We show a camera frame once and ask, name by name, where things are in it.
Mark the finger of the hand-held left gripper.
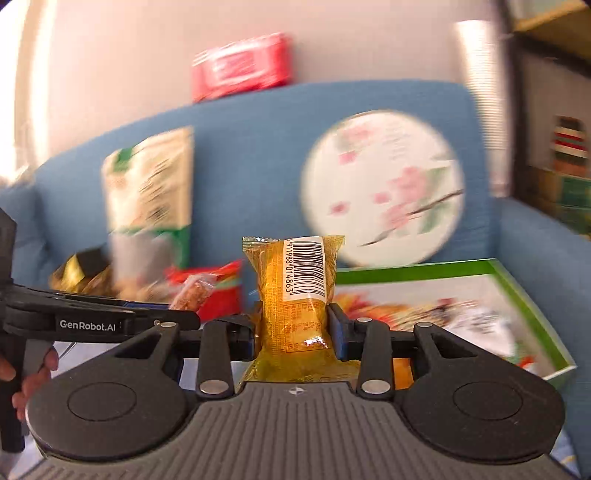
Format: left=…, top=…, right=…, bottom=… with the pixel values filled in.
left=122, top=307, right=202, bottom=334
left=60, top=294, right=171, bottom=310

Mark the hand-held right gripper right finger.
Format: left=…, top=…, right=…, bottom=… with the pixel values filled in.
left=325, top=302, right=481, bottom=400

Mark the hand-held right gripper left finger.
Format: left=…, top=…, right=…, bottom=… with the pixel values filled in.
left=113, top=302, right=259, bottom=398

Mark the yellow snack packet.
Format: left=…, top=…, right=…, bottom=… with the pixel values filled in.
left=238, top=234, right=362, bottom=384

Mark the green cardboard box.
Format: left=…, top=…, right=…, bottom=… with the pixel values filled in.
left=332, top=258, right=578, bottom=391

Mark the person's left hand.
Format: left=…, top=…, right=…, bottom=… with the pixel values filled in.
left=0, top=345, right=61, bottom=423

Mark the brown nut bar packet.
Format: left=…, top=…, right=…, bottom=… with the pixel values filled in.
left=168, top=272, right=216, bottom=311

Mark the red snack packet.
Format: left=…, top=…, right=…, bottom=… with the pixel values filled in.
left=166, top=260, right=245, bottom=320

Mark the small black box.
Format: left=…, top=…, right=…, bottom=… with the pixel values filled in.
left=69, top=248, right=112, bottom=275

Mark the blue cushion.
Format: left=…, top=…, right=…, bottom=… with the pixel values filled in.
left=0, top=184, right=43, bottom=289

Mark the large beige snack pouch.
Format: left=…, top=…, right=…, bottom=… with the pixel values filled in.
left=102, top=126, right=195, bottom=296

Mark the round floral fan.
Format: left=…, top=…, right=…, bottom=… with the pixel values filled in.
left=300, top=110, right=466, bottom=269

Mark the blue sofa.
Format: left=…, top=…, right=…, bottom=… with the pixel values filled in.
left=0, top=80, right=591, bottom=480

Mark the red wet wipes pack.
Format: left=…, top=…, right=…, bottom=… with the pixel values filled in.
left=191, top=32, right=294, bottom=103

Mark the white paper cup stack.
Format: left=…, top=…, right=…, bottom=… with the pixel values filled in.
left=454, top=19, right=509, bottom=197

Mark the green carton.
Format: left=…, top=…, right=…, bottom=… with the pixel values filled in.
left=556, top=175, right=591, bottom=232

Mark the striped colourful box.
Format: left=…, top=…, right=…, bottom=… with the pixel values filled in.
left=551, top=115, right=591, bottom=177

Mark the dark storage shelf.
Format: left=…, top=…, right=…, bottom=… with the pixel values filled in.
left=502, top=0, right=591, bottom=234

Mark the gold wire basket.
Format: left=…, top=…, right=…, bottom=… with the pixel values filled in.
left=48, top=251, right=116, bottom=296

